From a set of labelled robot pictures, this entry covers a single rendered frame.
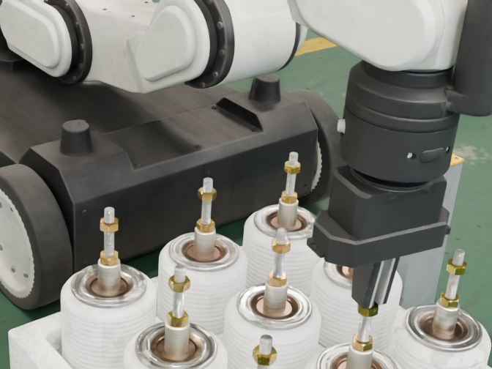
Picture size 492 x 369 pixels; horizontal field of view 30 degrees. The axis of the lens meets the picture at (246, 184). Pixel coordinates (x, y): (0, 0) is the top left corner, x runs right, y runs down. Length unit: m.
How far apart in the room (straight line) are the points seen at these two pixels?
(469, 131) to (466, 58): 1.34
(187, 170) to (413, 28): 0.74
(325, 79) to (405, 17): 1.55
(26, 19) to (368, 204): 0.91
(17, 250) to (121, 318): 0.42
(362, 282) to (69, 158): 0.59
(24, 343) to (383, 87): 0.49
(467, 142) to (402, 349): 1.09
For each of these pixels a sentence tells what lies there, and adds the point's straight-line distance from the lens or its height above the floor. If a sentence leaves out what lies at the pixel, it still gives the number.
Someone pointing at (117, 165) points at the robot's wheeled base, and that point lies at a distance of 1.28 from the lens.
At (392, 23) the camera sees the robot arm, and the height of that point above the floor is 0.59.
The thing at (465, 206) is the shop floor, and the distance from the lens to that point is 1.70.
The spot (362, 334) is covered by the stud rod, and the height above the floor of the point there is 0.30.
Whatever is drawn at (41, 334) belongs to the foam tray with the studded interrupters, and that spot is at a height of 0.18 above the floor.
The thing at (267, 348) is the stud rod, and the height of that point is 0.33.
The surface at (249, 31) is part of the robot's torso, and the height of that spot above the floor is 0.41.
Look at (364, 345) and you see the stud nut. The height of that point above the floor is 0.29.
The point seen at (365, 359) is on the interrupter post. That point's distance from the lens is 0.83.
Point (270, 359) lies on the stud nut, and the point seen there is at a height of 0.33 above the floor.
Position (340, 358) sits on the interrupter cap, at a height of 0.25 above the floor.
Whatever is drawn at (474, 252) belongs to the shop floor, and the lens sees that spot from 1.57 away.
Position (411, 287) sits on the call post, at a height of 0.15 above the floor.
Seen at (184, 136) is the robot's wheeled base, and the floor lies 0.19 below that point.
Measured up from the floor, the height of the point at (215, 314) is 0.20.
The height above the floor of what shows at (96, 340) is 0.22.
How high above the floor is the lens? 0.78
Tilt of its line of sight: 28 degrees down
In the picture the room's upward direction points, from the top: 5 degrees clockwise
